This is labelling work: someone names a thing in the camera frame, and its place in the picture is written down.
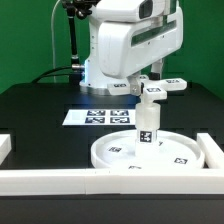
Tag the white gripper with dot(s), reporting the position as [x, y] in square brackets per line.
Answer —
[126, 48]

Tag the white cross-shaped table base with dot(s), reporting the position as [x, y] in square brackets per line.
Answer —
[151, 90]

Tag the white round table top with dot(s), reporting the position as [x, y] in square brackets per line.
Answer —
[121, 150]

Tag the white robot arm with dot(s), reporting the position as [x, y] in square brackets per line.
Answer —
[94, 80]

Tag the white marker sheet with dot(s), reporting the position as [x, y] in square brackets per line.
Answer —
[82, 117]

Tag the white U-shaped fence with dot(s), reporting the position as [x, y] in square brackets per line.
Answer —
[207, 180]

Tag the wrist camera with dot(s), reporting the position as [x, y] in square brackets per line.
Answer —
[129, 10]

